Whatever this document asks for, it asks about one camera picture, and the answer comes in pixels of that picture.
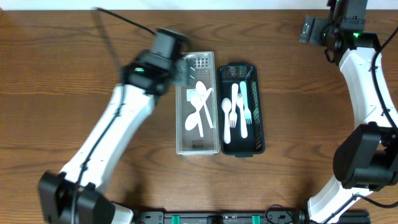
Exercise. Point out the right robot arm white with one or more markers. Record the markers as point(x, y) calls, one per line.
point(366, 161)

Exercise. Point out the white plastic fork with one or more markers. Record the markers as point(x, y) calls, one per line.
point(234, 97)
point(244, 93)
point(243, 127)

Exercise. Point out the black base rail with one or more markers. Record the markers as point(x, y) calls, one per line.
point(277, 216)

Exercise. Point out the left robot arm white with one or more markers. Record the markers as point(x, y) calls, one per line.
point(76, 193)

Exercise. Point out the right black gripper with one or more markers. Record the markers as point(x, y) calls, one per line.
point(314, 35)

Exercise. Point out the white plastic spoon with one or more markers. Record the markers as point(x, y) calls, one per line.
point(188, 119)
point(196, 119)
point(202, 91)
point(226, 107)

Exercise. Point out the clear perforated plastic basket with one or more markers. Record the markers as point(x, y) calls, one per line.
point(189, 142)

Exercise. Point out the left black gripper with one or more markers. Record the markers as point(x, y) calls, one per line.
point(179, 77)

